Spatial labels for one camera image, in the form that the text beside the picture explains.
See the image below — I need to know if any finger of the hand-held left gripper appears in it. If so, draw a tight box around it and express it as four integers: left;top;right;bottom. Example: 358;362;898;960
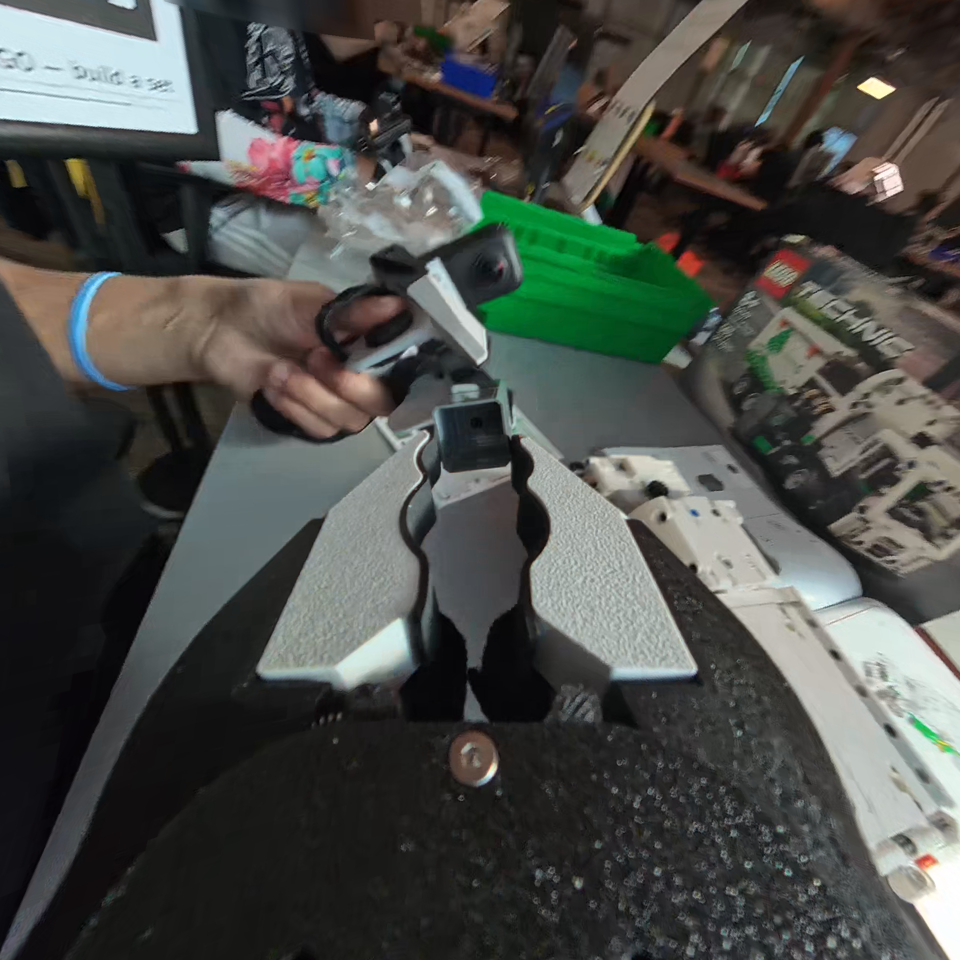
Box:
390;366;500;435
408;258;490;367

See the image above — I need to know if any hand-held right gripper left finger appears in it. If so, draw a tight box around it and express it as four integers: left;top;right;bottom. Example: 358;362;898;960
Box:
255;433;444;690

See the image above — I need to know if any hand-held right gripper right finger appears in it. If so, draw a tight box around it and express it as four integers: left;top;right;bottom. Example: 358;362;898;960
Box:
510;435;700;684

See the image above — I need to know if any white lego garbage truck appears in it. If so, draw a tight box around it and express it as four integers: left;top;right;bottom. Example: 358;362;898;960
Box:
573;446;960;905

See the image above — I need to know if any person's left forearm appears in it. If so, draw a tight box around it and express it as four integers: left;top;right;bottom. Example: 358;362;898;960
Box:
0;258;200;391

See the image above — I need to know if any lego set box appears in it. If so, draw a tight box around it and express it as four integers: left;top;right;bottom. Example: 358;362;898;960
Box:
686;236;960;579

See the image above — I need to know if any person's left hand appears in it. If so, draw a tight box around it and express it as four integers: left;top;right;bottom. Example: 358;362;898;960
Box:
191;276;411;440

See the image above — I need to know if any green plastic bin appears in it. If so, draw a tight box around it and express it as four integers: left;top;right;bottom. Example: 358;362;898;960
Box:
472;189;714;366

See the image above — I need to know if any clear plastic bag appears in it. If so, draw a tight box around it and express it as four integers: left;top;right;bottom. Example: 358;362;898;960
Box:
318;161;485;260

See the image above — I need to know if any floral printed cloth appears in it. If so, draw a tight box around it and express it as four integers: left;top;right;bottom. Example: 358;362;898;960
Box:
217;112;357;207

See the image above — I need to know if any blue wristband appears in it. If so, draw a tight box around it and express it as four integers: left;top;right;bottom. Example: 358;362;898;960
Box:
69;271;136;393

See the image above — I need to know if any framed tag sign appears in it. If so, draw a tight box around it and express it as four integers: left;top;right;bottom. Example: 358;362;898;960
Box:
0;0;219;162

